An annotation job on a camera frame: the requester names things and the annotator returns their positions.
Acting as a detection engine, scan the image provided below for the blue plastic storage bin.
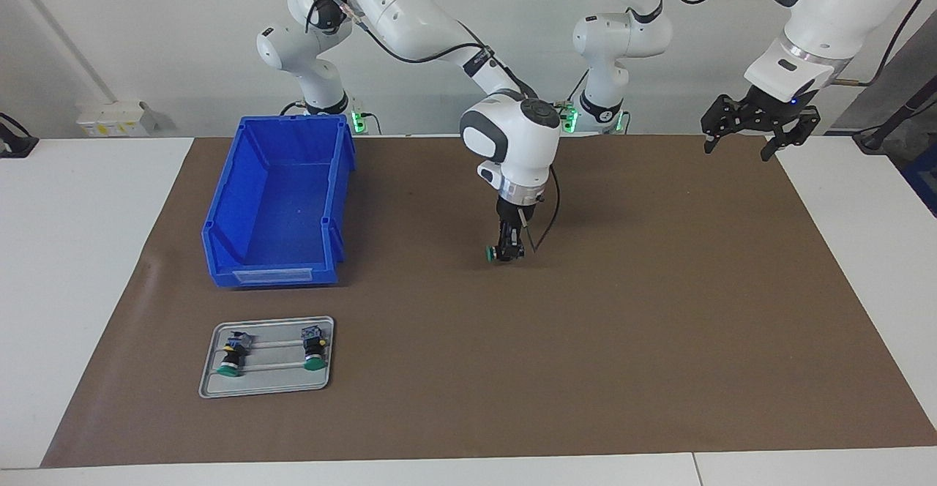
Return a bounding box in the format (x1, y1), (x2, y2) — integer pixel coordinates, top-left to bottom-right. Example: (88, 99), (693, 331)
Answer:
(202, 114), (357, 289)

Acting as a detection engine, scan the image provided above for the black base power cable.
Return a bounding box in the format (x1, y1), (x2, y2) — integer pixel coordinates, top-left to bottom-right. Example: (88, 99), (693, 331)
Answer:
(520, 69), (591, 134)

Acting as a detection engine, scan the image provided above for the blue crate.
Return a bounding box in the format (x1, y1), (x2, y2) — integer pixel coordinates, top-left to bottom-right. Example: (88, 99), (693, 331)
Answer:
(902, 153), (937, 217)

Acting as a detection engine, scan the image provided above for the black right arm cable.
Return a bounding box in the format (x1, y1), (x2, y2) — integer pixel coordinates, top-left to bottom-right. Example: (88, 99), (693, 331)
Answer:
(306, 0), (561, 254)

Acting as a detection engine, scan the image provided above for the grey metal tray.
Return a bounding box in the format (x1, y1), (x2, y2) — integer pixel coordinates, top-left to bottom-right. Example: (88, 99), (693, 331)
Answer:
(198, 316), (335, 399)

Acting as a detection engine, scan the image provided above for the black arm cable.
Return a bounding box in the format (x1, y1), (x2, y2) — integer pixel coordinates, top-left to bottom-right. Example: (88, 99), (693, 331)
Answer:
(306, 0), (561, 254)
(659, 0), (937, 89)

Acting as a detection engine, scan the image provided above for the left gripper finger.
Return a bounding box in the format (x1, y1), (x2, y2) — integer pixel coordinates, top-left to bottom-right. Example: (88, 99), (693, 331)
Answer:
(759, 108), (821, 163)
(701, 94), (748, 154)

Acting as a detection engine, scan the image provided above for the white wall socket box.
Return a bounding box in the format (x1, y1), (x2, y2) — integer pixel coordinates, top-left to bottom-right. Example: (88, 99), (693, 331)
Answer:
(76, 101), (156, 138)

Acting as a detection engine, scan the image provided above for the brown table mat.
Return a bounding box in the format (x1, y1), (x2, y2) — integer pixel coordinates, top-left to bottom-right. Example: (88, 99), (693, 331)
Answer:
(40, 135), (937, 468)

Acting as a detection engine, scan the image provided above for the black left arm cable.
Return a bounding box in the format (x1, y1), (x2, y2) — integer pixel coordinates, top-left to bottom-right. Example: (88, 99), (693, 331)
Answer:
(659, 0), (937, 89)

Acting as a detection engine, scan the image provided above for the black table clamp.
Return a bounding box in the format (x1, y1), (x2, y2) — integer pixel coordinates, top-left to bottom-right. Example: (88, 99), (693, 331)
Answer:
(0, 112), (40, 159)

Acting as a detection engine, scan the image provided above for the black stand pole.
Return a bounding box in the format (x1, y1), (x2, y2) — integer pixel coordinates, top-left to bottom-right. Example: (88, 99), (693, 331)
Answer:
(852, 75), (937, 154)

